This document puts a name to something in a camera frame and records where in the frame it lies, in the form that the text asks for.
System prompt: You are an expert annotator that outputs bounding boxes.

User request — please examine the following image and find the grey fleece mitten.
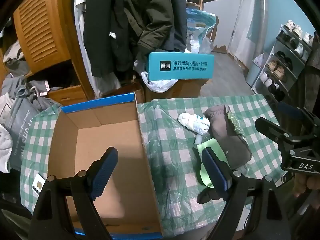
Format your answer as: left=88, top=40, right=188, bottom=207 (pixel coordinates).
left=204, top=105, right=252, bottom=170

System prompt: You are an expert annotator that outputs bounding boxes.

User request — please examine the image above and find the light green soft pouch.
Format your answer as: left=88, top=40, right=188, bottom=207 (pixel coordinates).
left=197, top=139, right=230, bottom=191

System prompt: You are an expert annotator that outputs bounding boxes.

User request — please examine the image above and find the green knitted cloth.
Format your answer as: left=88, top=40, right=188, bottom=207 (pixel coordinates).
left=227, top=110, right=246, bottom=138

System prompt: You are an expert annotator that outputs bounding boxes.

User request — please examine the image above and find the white blue sock bundle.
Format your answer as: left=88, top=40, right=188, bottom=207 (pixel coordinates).
left=177, top=113, right=210, bottom=135

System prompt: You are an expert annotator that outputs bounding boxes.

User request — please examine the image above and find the black sock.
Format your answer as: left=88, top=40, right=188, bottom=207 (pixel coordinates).
left=197, top=187, right=222, bottom=204

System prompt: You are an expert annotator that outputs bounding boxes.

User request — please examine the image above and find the blue-rimmed cardboard box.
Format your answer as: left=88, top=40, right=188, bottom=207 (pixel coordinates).
left=47, top=93, right=163, bottom=239

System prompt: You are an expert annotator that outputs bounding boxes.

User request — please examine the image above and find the small white bottle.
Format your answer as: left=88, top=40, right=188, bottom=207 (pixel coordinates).
left=194, top=134, right=203, bottom=146

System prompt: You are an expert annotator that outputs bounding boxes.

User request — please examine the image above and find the white phone with case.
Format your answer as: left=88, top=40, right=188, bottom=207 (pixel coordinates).
left=31, top=173, right=46, bottom=196

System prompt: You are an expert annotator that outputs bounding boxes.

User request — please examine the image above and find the grey shoe rack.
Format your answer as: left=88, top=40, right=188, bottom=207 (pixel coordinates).
left=252, top=20, right=313, bottom=102

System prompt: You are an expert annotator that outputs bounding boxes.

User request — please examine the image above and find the green checkered tablecloth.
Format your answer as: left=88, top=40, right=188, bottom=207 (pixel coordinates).
left=20, top=93, right=284, bottom=239

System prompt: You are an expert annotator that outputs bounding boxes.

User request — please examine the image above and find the light blue trash bin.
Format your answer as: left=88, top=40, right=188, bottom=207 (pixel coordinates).
left=246, top=60, right=261, bottom=87

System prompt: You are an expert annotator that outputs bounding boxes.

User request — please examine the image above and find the light grey towel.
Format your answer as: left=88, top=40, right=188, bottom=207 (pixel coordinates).
left=0, top=125, right=12, bottom=173

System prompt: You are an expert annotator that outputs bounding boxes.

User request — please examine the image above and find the brown cardboard box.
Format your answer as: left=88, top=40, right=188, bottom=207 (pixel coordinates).
left=145, top=79, right=209, bottom=102

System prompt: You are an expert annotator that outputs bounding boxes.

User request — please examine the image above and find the grey printed tote bag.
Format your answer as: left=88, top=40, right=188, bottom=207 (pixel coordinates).
left=4, top=98, right=41, bottom=171

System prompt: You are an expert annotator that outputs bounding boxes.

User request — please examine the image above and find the white plastic bag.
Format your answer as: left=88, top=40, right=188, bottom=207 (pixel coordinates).
left=141, top=72, right=178, bottom=94

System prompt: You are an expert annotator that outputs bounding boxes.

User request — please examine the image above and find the black hanging coat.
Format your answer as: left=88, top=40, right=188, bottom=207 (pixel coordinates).
left=84, top=0, right=134, bottom=82

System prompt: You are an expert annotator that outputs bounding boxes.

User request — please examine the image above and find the teal shoe box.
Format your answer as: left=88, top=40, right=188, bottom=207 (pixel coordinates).
left=146, top=52, right=215, bottom=81

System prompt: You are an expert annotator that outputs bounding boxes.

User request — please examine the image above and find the blue translucent plastic bag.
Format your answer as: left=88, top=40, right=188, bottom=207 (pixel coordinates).
left=186, top=8, right=216, bottom=54

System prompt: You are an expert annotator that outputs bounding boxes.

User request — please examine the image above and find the wooden louvred wardrobe door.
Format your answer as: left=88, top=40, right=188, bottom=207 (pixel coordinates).
left=14, top=0, right=71, bottom=74

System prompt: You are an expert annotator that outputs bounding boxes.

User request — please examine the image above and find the olive green jacket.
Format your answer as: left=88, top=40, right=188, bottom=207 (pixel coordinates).
left=124, top=0, right=174, bottom=60

